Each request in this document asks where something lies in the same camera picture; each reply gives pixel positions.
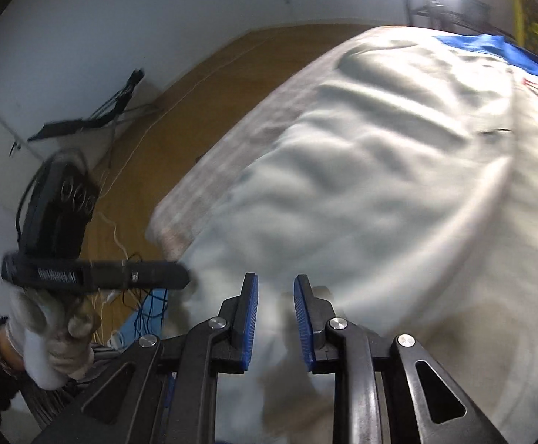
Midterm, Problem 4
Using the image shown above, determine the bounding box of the black metal clothes rack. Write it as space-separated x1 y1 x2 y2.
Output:
405 0 515 40

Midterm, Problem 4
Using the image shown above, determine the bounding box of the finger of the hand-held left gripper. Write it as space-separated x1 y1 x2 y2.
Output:
86 260 191 293

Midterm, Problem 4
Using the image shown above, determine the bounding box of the person's striped garment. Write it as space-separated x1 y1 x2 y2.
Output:
21 342 128 432

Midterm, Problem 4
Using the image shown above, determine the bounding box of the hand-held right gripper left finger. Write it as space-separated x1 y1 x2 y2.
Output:
31 272 259 444

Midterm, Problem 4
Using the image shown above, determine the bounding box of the beaded bracelet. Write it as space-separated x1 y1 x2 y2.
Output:
0 324 19 376

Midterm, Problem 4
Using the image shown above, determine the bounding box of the grey and blue work jacket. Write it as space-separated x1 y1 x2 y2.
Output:
176 27 538 444

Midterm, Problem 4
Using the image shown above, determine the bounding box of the black power strip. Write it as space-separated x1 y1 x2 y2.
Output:
27 118 85 142

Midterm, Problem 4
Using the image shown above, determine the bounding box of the blue mat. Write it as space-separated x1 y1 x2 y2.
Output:
112 288 169 347

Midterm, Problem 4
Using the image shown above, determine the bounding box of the black cable bundle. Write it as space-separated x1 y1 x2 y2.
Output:
84 68 161 137

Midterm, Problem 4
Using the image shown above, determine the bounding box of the person's left hand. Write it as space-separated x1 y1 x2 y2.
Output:
7 288 97 390

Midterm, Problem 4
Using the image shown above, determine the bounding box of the white cable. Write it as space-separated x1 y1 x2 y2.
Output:
98 37 274 260

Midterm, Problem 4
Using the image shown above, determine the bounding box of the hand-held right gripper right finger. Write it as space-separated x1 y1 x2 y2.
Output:
293 274 510 444

